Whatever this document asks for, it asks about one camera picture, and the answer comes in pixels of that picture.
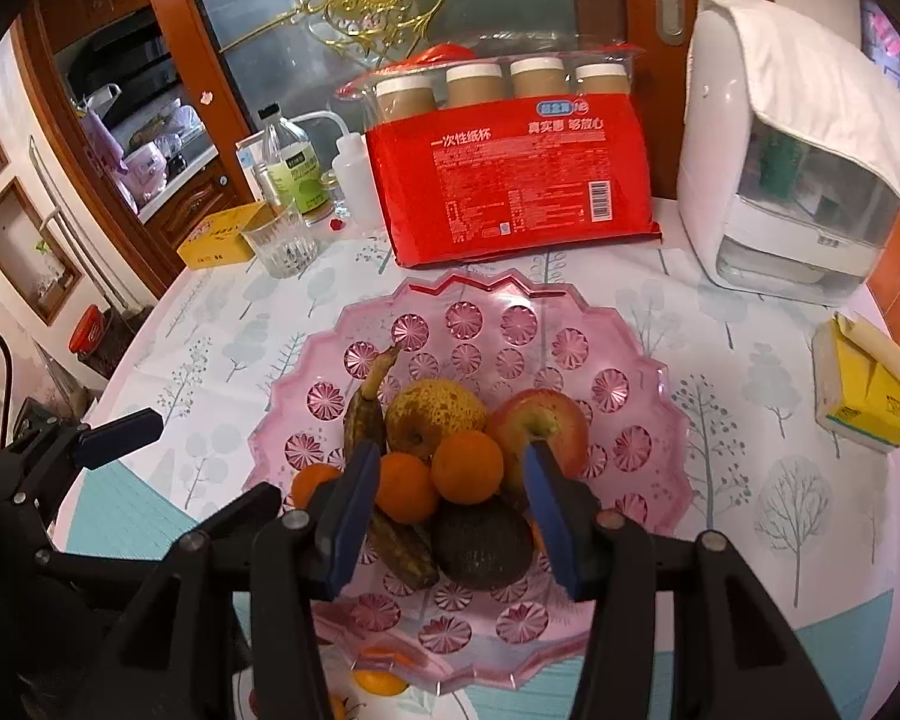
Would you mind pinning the tree pattern tablecloth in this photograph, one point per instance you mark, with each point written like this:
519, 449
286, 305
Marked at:
816, 516

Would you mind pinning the red lidded bin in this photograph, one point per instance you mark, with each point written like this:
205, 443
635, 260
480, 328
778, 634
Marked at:
89, 331

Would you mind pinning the glass door gold ornament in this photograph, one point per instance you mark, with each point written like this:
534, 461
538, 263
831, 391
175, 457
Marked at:
297, 53

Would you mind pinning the white squeeze wash bottle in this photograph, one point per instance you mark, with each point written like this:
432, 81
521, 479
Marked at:
353, 171

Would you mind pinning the pink plastic fruit bowl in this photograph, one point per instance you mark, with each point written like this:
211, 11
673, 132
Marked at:
495, 337

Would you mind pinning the yellow cardboard box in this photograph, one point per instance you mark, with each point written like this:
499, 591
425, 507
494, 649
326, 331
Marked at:
219, 239

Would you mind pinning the red paper cup package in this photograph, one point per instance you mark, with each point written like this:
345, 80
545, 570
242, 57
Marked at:
493, 179

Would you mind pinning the yellow tissue pack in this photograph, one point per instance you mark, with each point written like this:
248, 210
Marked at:
856, 369

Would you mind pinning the dark green avocado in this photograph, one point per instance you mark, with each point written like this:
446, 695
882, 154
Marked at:
483, 546

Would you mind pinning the brown jar pack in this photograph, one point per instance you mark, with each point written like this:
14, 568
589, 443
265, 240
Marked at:
450, 76

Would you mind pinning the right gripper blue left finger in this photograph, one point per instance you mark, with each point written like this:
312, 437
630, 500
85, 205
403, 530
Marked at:
341, 510

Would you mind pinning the small white blue carton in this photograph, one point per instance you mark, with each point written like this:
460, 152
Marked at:
249, 152

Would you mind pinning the clear drinking glass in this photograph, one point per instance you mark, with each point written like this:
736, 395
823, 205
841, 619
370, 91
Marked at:
280, 240

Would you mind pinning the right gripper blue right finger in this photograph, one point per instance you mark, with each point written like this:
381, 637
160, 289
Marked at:
581, 554

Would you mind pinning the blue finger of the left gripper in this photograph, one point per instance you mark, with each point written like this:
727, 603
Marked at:
246, 514
99, 446

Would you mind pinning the orange tangerine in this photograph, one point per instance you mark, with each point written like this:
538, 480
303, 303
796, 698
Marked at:
306, 482
537, 535
406, 493
467, 468

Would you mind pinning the small yellow kumquat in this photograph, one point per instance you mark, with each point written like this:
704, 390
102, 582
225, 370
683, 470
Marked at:
380, 683

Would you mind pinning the white cloth on appliance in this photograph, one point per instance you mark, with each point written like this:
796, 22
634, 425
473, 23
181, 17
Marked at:
805, 81

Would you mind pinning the clear bottle green label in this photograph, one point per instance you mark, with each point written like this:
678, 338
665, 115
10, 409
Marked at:
292, 167

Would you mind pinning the white countertop appliance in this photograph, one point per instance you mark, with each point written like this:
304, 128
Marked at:
764, 211

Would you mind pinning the red apple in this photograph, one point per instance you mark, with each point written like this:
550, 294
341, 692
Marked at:
532, 415

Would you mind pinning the overripe brown banana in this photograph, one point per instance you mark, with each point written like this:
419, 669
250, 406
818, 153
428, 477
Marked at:
402, 548

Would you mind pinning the yellow pear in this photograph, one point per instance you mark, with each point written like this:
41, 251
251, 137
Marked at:
428, 411

